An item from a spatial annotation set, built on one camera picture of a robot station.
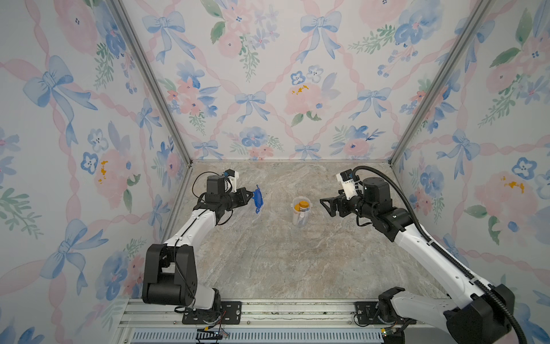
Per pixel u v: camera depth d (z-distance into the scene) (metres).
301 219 0.92
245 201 0.77
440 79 0.86
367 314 0.73
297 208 0.87
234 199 0.75
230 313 0.74
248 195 0.86
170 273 0.46
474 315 0.38
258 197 0.93
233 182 0.79
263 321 0.74
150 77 0.85
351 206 0.67
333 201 0.68
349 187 0.68
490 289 0.40
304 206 0.90
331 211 0.69
